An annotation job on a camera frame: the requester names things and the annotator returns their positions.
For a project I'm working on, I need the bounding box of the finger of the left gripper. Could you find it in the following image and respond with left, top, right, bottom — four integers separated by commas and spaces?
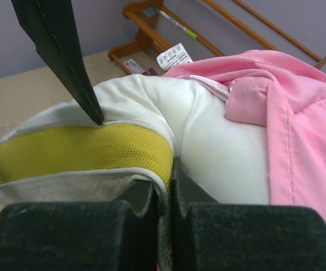
12, 0, 105, 125

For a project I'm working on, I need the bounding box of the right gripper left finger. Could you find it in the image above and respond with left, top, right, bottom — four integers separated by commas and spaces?
0, 181, 158, 270

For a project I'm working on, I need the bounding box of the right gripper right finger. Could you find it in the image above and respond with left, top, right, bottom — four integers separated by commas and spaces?
170, 158, 326, 270

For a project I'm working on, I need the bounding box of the yellow white pillow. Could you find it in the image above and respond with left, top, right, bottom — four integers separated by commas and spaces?
0, 75, 270, 270

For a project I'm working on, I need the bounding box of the pink pillowcase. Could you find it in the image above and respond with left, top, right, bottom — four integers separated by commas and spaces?
166, 50, 326, 224

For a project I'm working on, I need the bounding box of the white pillowcase care label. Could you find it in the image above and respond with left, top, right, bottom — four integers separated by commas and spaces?
157, 43, 193, 71

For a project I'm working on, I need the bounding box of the small white card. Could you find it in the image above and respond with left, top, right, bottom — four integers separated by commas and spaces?
124, 59, 145, 75

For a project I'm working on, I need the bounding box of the orange wooden rack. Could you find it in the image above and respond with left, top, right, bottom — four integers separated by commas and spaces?
108, 1, 326, 74

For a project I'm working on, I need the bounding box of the small pink clip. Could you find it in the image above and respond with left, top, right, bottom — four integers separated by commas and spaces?
148, 68, 158, 76

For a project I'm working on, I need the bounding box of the green marker pen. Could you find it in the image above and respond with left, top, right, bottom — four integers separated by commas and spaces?
159, 10, 197, 39

